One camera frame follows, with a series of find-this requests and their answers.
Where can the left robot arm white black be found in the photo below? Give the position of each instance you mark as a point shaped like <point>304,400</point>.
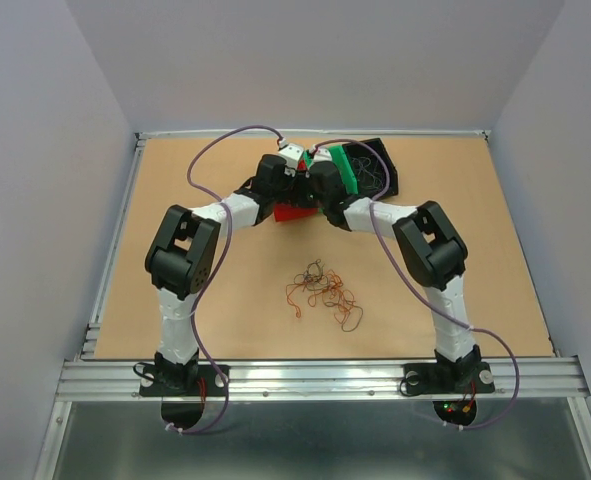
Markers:
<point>182,253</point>

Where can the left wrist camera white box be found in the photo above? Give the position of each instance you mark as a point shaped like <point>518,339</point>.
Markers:
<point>292,153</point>

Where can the red plastic bin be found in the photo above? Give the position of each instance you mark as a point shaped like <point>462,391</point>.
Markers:
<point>283,213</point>

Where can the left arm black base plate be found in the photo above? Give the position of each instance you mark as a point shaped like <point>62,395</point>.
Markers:
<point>202,380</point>

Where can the black plastic bin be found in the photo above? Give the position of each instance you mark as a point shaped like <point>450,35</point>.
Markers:
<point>373,168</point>

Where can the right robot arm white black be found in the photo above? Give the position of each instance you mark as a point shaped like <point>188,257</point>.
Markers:
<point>434,255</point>

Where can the aluminium mounting rail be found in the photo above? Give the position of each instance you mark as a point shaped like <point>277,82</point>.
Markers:
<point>304,380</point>

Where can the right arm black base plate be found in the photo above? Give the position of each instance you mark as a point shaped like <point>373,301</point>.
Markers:
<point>437,379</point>

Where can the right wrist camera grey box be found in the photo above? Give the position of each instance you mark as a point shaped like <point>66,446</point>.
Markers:
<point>317,154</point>

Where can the green plastic bin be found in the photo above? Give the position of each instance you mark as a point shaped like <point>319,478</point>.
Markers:
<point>342,162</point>

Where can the aluminium table edge frame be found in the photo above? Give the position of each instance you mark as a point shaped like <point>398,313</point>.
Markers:
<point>244,315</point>

